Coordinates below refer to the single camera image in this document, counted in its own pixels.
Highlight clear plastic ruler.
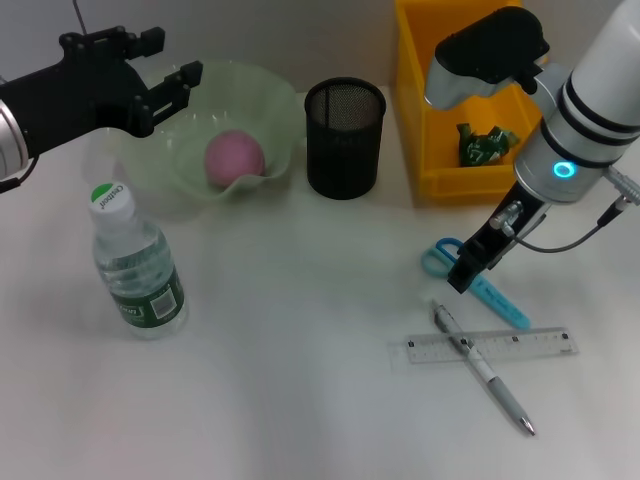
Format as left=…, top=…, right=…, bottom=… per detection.
left=404, top=326, right=580, bottom=366

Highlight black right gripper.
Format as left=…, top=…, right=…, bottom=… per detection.
left=446, top=182, right=550, bottom=295

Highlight arm gripper cable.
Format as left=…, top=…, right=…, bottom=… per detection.
left=489, top=167, right=640, bottom=254
left=0, top=152, right=42, bottom=196

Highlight pink peach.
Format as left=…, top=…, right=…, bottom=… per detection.
left=203, top=128, right=266, bottom=187

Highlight yellow plastic bin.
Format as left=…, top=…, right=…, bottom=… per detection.
left=392, top=0, right=551, bottom=199

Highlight green plastic wrapper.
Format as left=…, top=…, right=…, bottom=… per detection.
left=454, top=122, right=521, bottom=169

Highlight white grey pen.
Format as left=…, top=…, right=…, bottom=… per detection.
left=430, top=298, right=536, bottom=437

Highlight right arm gripper cable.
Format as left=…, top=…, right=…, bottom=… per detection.
left=489, top=167, right=640, bottom=254

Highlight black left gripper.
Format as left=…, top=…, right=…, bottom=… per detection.
left=0, top=26, right=205, bottom=157

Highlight black mesh pen holder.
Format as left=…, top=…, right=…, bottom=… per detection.
left=303, top=76, right=388, bottom=200

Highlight translucent green fruit plate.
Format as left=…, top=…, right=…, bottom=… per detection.
left=112, top=58, right=300, bottom=204

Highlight left arm gripper cable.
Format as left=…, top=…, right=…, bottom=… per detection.
left=0, top=152, right=42, bottom=196

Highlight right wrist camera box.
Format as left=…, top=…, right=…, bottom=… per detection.
left=423, top=6, right=552, bottom=111

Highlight clear green-label water bottle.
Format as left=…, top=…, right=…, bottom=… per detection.
left=88, top=182, right=190, bottom=341

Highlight blue scissors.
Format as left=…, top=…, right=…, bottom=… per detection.
left=420, top=237, right=533, bottom=330

